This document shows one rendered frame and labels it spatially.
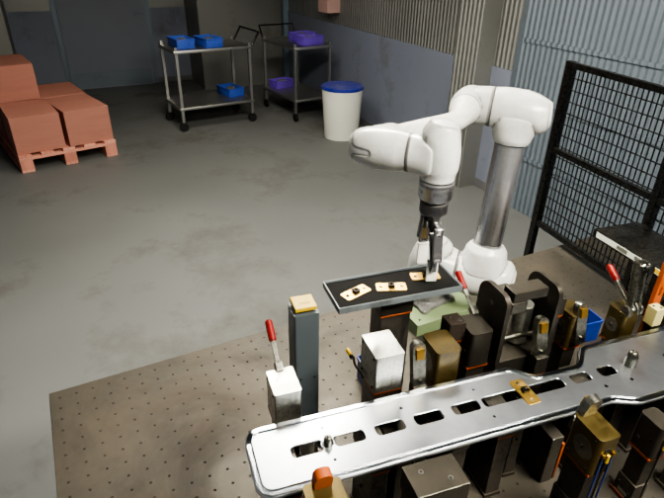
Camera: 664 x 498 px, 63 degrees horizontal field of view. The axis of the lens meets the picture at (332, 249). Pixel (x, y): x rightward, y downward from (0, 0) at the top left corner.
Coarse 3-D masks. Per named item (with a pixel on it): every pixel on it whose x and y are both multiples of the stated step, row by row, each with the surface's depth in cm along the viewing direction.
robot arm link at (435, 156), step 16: (432, 128) 131; (448, 128) 130; (416, 144) 134; (432, 144) 132; (448, 144) 131; (416, 160) 135; (432, 160) 133; (448, 160) 132; (432, 176) 135; (448, 176) 135
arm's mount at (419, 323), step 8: (456, 296) 218; (464, 296) 219; (448, 304) 214; (456, 304) 214; (464, 304) 214; (416, 312) 208; (432, 312) 209; (440, 312) 209; (448, 312) 209; (464, 312) 211; (416, 320) 204; (424, 320) 204; (432, 320) 204; (440, 320) 206; (416, 328) 203; (424, 328) 204; (432, 328) 206; (416, 336) 204
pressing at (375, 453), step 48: (624, 336) 158; (480, 384) 140; (528, 384) 140; (576, 384) 141; (624, 384) 141; (288, 432) 125; (336, 432) 126; (432, 432) 126; (480, 432) 126; (288, 480) 114
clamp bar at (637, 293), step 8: (640, 264) 153; (648, 264) 154; (632, 272) 155; (640, 272) 155; (648, 272) 151; (632, 280) 156; (640, 280) 157; (632, 288) 156; (640, 288) 157; (632, 296) 157; (640, 296) 158; (632, 304) 158; (640, 304) 159
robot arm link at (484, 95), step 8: (464, 88) 180; (472, 88) 179; (480, 88) 178; (488, 88) 177; (456, 96) 175; (480, 96) 175; (488, 96) 175; (480, 104) 175; (488, 104) 175; (480, 112) 176; (488, 112) 176; (480, 120) 178; (488, 120) 178
